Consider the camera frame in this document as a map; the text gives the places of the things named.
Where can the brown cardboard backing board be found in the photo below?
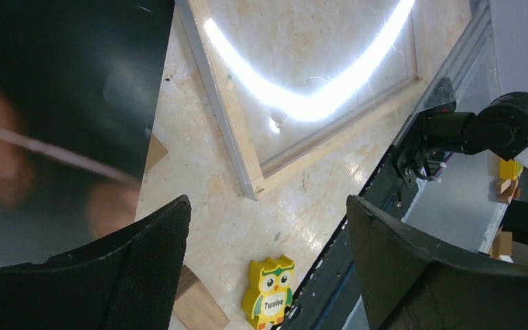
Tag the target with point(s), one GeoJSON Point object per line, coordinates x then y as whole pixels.
{"type": "Point", "coordinates": [156, 152]}

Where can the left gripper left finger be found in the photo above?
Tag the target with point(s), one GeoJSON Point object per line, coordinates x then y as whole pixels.
{"type": "Point", "coordinates": [125, 280]}

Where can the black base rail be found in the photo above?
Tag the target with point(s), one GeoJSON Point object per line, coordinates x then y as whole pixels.
{"type": "Point", "coordinates": [330, 296]}

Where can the small wooden block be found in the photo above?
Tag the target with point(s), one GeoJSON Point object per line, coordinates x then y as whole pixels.
{"type": "Point", "coordinates": [194, 305]}

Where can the light wooden picture frame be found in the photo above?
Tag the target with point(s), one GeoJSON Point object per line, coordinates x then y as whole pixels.
{"type": "Point", "coordinates": [290, 81]}

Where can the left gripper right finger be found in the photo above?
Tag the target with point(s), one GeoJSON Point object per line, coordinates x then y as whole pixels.
{"type": "Point", "coordinates": [437, 282]}

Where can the yellow owl toy block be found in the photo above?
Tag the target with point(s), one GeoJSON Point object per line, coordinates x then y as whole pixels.
{"type": "Point", "coordinates": [269, 291]}

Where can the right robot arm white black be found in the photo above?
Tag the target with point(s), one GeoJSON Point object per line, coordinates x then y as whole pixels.
{"type": "Point", "coordinates": [501, 127]}

